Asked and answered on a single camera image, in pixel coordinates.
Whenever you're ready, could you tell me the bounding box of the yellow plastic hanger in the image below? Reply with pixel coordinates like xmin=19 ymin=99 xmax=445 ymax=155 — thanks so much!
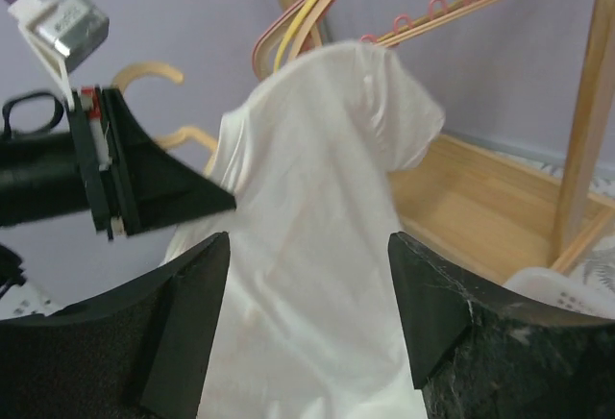
xmin=273 ymin=0 xmax=320 ymax=72

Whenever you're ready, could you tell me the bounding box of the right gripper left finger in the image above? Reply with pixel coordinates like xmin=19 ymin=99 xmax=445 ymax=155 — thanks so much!
xmin=1 ymin=233 xmax=230 ymax=418

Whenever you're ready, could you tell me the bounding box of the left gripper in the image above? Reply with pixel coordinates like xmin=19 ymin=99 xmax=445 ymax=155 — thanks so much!
xmin=1 ymin=86 xmax=236 ymax=237

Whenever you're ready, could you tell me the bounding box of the pink plastic hanger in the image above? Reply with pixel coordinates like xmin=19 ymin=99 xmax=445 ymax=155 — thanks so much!
xmin=252 ymin=0 xmax=334 ymax=80

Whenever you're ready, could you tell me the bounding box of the wooden clothes rack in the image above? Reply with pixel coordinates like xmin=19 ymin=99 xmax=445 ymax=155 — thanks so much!
xmin=252 ymin=0 xmax=614 ymax=284

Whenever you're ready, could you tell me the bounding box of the peach plastic hanger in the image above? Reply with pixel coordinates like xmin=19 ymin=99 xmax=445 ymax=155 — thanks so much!
xmin=111 ymin=61 xmax=218 ymax=175

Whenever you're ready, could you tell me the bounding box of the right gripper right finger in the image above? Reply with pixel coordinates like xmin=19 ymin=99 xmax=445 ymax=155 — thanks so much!
xmin=388 ymin=233 xmax=614 ymax=418

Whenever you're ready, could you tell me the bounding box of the white front laundry basket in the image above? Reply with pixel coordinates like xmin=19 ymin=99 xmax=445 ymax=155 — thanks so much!
xmin=504 ymin=267 xmax=614 ymax=320

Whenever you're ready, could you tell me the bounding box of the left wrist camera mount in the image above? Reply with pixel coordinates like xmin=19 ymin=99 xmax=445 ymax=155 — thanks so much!
xmin=8 ymin=0 xmax=110 ymax=110

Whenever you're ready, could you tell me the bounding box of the white t shirt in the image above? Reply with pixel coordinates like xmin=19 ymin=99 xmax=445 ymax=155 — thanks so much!
xmin=166 ymin=41 xmax=444 ymax=418

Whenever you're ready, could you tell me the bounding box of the peach hanger on rack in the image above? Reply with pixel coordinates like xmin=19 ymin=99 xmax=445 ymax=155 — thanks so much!
xmin=287 ymin=0 xmax=587 ymax=62

